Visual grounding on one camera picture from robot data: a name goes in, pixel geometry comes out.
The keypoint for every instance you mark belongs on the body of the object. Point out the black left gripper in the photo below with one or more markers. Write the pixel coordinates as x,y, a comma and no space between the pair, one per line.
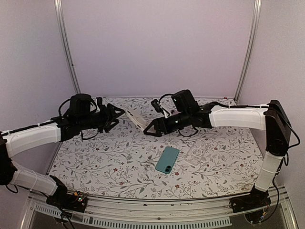
108,127

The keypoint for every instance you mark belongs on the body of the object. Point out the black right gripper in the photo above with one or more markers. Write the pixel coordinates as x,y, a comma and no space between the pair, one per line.
157,122

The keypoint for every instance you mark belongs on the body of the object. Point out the blue phone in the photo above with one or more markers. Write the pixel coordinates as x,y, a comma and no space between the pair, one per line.
167,160

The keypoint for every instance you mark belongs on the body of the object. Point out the clear phone case with ring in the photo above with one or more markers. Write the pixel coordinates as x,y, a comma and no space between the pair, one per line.
194,154

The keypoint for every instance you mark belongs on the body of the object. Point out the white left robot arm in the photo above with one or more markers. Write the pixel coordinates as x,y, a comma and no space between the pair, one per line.
14,142

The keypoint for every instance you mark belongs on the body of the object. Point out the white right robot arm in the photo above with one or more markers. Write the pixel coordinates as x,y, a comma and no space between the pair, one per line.
270,119

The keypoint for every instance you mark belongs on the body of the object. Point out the floral patterned table mat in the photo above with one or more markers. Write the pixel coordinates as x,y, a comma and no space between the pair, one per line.
122,163

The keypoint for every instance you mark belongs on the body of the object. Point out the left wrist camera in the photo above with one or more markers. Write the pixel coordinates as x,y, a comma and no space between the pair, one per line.
96,104

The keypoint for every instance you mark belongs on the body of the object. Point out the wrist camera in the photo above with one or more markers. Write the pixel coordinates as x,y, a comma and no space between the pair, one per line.
96,104
160,108

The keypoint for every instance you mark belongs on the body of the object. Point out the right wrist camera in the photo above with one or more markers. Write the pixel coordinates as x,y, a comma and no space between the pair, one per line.
160,108

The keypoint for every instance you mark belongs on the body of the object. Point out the front aluminium rail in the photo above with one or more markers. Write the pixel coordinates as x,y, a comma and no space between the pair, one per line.
121,213

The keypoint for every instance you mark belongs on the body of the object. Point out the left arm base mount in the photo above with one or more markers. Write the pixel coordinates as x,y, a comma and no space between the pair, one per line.
77,201

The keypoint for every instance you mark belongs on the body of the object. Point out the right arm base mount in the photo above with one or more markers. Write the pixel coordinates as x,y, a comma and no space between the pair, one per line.
255,199

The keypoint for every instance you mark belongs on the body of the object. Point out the aluminium frame post back left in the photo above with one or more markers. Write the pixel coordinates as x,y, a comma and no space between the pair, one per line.
65,44

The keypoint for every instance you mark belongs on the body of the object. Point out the aluminium frame post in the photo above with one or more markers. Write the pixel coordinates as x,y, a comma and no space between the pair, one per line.
249,49
65,44

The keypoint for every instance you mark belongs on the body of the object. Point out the aluminium frame post back right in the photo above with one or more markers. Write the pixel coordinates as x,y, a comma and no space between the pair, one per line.
249,49

